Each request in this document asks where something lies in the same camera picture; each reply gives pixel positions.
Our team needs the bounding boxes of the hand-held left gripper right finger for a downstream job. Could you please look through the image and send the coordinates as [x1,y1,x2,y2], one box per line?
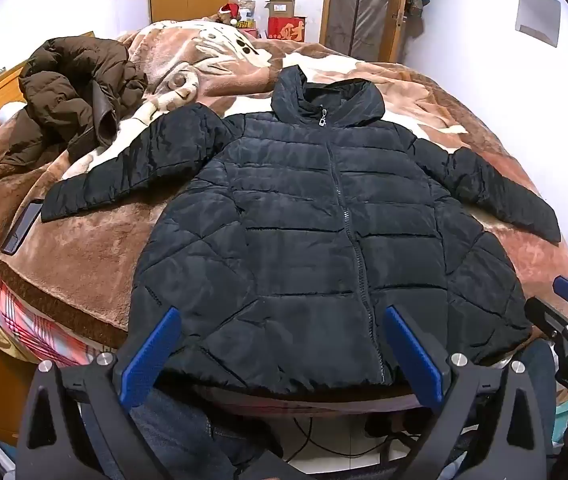
[383,305,550,480]

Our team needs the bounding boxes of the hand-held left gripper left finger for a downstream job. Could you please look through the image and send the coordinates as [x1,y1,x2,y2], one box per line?
[16,306,185,480]

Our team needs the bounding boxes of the black puffer jacket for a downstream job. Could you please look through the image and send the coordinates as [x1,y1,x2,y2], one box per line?
[40,66,562,396]

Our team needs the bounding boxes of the person's left leg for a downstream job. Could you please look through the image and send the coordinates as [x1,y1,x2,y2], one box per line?
[84,387,285,480]

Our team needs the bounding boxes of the brown printed blanket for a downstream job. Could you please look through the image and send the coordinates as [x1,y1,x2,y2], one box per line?
[0,19,568,361]

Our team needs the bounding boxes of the plaid bedsheet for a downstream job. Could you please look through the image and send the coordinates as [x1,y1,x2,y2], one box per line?
[0,270,95,366]

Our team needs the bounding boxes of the black phone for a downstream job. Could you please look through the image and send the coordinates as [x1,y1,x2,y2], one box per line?
[1,199,45,256]

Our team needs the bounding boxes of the brown puffer jacket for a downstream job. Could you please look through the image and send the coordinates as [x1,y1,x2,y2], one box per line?
[1,36,150,171]

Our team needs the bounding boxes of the red box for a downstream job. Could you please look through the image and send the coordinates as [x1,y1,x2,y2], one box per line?
[266,16,307,43]

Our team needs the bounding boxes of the brown zip fabric wardrobe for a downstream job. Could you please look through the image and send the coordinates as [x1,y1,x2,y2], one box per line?
[321,0,412,63]

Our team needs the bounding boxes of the cardboard box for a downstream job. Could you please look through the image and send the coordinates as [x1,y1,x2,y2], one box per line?
[264,0,297,18]

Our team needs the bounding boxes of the black floor cable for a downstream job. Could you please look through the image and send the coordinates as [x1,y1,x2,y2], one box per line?
[284,410,415,461]

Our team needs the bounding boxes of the grey wall panel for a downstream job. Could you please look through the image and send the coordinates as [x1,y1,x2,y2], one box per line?
[514,0,562,48]

